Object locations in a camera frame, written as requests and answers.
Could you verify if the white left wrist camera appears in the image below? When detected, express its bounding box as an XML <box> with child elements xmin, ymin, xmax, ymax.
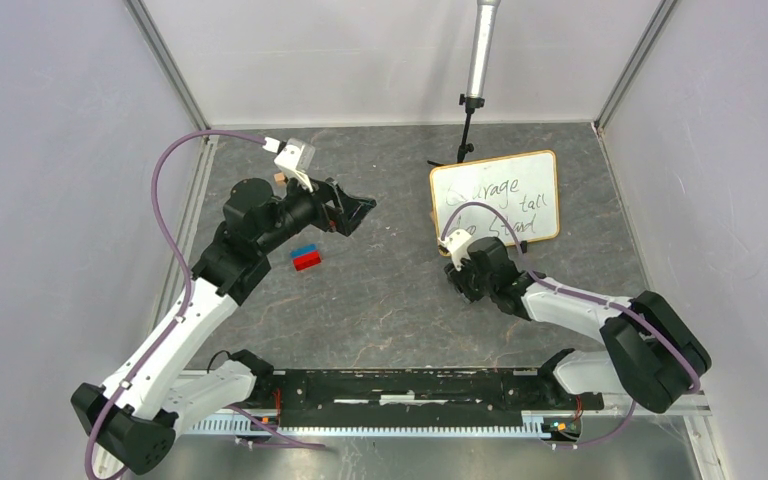
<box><xmin>274</xmin><ymin>138</ymin><xmax>315</xmax><ymax>193</ymax></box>

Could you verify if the yellow framed whiteboard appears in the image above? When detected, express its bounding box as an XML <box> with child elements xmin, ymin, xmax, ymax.
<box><xmin>429</xmin><ymin>150</ymin><xmax>560</xmax><ymax>246</ymax></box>

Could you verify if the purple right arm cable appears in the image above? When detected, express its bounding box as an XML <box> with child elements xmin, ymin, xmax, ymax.
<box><xmin>440</xmin><ymin>200</ymin><xmax>703</xmax><ymax>452</ymax></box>

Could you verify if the red and blue block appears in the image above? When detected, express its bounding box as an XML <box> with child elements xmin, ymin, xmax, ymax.
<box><xmin>290</xmin><ymin>244</ymin><xmax>322</xmax><ymax>271</ymax></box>

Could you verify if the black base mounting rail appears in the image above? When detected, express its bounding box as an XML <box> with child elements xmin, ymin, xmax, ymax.
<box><xmin>238</xmin><ymin>368</ymin><xmax>604</xmax><ymax>427</ymax></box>

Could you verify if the silver camera pole stand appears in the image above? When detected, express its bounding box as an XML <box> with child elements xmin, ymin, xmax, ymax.
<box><xmin>455</xmin><ymin>0</ymin><xmax>501</xmax><ymax>164</ymax></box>

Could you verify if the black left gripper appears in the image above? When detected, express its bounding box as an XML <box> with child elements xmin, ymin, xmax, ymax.
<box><xmin>256</xmin><ymin>168</ymin><xmax>376</xmax><ymax>254</ymax></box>

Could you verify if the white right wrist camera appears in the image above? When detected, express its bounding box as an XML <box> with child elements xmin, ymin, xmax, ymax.
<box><xmin>438</xmin><ymin>229</ymin><xmax>473</xmax><ymax>264</ymax></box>

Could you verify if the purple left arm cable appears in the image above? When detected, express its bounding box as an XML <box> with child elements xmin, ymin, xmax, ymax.
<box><xmin>83</xmin><ymin>129</ymin><xmax>327</xmax><ymax>480</ymax></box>

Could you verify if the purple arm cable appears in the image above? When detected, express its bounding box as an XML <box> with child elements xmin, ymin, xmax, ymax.
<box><xmin>83</xmin><ymin>129</ymin><xmax>327</xmax><ymax>480</ymax></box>
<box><xmin>440</xmin><ymin>200</ymin><xmax>703</xmax><ymax>452</ymax></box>

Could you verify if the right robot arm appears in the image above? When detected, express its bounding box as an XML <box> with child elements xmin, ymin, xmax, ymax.
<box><xmin>439</xmin><ymin>230</ymin><xmax>712</xmax><ymax>413</ymax></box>

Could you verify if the slotted cable duct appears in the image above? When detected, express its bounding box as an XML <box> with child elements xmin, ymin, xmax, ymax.
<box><xmin>184</xmin><ymin>412</ymin><xmax>581</xmax><ymax>441</ymax></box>

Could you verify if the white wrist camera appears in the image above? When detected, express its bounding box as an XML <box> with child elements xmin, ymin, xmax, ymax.
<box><xmin>438</xmin><ymin>229</ymin><xmax>473</xmax><ymax>264</ymax></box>
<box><xmin>274</xmin><ymin>138</ymin><xmax>315</xmax><ymax>193</ymax></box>

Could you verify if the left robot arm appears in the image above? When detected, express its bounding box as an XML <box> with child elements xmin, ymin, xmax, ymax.
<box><xmin>70</xmin><ymin>178</ymin><xmax>377</xmax><ymax>479</ymax></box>

